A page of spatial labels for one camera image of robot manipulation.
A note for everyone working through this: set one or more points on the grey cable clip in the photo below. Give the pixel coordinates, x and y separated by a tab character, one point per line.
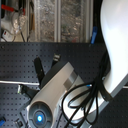
26	91

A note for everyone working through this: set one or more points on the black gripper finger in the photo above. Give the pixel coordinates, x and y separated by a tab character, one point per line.
56	59

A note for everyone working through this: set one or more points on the black perforated board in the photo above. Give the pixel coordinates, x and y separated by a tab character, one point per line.
16	64

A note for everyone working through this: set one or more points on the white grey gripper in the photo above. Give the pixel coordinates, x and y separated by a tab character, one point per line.
62	90

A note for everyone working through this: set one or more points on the blue cable connector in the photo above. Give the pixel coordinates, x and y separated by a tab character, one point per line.
94	34

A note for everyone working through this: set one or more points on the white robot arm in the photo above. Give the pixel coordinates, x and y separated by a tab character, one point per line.
113	69

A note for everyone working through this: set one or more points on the red tool handle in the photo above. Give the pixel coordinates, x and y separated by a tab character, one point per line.
8	8

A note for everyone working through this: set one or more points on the clear plastic parts bin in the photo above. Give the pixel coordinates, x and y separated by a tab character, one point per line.
45	12

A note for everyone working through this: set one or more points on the blue object at corner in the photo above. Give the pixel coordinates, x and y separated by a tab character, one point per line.
2	120

